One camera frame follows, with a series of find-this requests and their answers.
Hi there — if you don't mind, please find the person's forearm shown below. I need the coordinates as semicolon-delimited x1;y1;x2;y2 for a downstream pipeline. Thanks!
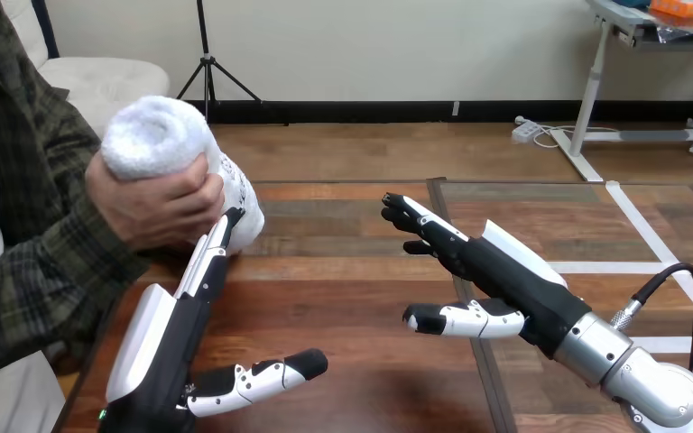
0;194;152;409

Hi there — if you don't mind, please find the foil sheet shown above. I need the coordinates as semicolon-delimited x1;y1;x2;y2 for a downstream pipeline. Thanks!
650;10;693;44

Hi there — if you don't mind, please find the person's body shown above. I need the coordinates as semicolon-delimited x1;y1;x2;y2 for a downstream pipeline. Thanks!
0;0;105;276

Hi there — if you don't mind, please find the white cushioned chair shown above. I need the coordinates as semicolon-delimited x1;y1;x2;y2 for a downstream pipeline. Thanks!
0;0;171;140

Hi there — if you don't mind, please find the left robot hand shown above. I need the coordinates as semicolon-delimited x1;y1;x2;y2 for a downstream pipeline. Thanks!
97;207;329;433

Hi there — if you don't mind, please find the white desk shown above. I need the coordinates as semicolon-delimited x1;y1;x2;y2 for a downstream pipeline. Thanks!
548;0;693;183

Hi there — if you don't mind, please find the tangle of cables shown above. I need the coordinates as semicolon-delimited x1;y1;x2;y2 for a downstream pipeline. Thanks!
530;122;623;151

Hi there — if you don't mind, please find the orange thing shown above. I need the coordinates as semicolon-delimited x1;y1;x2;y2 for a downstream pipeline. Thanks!
649;0;693;18

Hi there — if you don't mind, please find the person's hand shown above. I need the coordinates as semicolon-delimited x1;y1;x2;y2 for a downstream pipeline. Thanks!
85;152;226;253

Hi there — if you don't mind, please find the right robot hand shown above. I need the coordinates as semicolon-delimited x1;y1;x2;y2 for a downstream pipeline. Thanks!
381;192;592;360

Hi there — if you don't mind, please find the white towel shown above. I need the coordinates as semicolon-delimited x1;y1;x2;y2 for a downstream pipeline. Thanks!
99;95;266;256

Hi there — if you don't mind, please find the white power strip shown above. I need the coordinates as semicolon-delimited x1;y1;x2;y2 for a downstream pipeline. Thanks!
511;116;542;145

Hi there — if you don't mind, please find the black tripod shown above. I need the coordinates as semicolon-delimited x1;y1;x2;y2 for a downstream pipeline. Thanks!
176;0;263;122

